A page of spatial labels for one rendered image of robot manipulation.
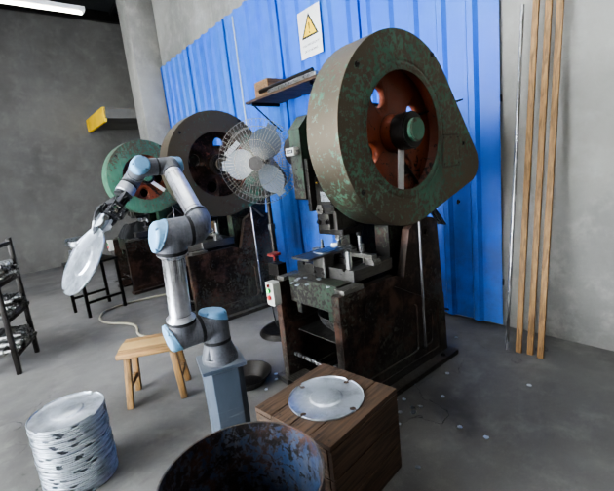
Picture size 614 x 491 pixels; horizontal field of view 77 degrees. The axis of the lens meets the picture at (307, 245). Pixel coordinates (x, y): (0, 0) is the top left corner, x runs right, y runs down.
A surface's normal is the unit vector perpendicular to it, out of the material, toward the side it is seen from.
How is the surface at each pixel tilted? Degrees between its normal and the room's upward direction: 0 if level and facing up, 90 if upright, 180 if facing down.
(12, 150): 90
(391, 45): 90
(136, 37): 90
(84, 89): 90
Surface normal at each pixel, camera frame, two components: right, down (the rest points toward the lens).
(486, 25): -0.77, 0.20
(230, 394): 0.40, 0.13
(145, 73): 0.63, 0.08
